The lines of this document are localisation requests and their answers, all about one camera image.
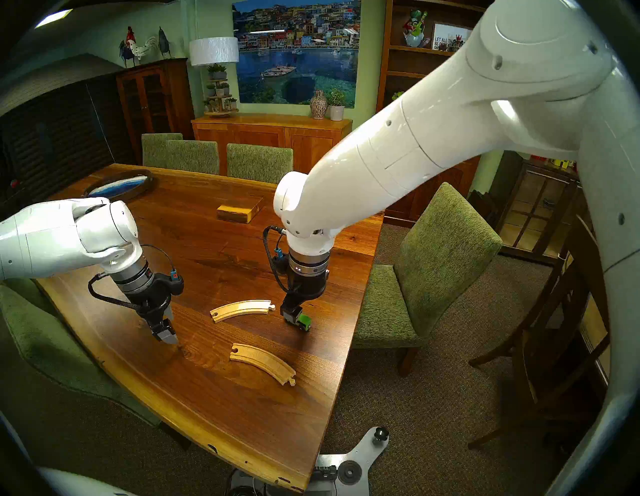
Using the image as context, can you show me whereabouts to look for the round blue dark-rimmed tray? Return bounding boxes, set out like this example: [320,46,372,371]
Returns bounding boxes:
[82,169,153,203]

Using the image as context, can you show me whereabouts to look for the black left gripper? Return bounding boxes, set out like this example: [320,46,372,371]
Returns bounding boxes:
[131,272,184,346]

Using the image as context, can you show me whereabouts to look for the dark wooden slat chair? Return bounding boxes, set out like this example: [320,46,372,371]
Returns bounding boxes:
[467,215,611,451]

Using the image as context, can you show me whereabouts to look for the tiered stand with small plants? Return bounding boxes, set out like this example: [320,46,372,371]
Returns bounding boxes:
[202,63,239,118]

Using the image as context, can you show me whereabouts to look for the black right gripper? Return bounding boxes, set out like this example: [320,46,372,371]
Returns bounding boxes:
[280,271,330,326]

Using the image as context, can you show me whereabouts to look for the dark glass-door wooden cabinet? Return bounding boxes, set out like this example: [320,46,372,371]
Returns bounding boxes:
[116,57,196,166]

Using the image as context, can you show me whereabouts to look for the dark window blinds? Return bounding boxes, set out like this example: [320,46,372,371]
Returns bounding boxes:
[0,75,132,206]

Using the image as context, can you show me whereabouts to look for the light wooden sideboard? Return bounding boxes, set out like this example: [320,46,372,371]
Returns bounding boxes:
[191,113,353,176]

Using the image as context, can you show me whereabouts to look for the potted plant in white pot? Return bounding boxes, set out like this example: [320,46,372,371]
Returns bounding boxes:
[327,88,347,122]

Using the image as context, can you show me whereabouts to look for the green upholstered dining chair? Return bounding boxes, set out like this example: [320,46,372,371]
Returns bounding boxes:
[351,182,504,378]
[141,132,184,168]
[226,143,294,185]
[0,280,163,428]
[166,140,221,176]

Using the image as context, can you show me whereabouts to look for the pale curved wooden track piece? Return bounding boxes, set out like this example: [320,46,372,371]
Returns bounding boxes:
[210,300,276,324]

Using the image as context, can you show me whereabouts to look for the white drum lamp shade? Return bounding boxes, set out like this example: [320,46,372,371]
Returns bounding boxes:
[189,36,240,67]

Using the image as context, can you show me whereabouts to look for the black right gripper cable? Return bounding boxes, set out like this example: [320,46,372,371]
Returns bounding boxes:
[263,225,291,293]

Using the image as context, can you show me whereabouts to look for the colourful frog figurine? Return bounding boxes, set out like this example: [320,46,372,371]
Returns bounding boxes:
[403,8,428,48]

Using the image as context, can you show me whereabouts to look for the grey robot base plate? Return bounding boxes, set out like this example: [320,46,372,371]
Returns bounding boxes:
[230,426,390,496]

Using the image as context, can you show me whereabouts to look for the small wooden box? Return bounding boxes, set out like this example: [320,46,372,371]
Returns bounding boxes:
[216,196,265,224]

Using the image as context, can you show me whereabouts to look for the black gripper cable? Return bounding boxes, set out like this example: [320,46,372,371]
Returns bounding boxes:
[88,244,184,311]
[263,225,291,293]

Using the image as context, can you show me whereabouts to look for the harbour town wall painting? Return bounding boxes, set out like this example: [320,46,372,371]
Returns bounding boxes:
[232,0,362,109]

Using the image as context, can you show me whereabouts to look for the framed text sign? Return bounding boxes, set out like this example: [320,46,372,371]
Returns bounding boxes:
[431,22,473,53]

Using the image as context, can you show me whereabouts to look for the yellow curved wooden track piece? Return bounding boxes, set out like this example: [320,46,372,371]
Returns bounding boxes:
[229,343,297,387]

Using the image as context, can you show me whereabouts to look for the white rooster figurine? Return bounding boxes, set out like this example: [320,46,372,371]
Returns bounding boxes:
[125,26,157,63]

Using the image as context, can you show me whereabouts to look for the white robot torso shell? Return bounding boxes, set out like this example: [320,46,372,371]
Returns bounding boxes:
[37,467,136,496]

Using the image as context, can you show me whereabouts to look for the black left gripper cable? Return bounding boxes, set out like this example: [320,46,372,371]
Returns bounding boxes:
[88,244,184,311]

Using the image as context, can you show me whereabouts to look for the ceiling light panel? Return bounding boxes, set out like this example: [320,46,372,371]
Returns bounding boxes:
[35,8,74,29]

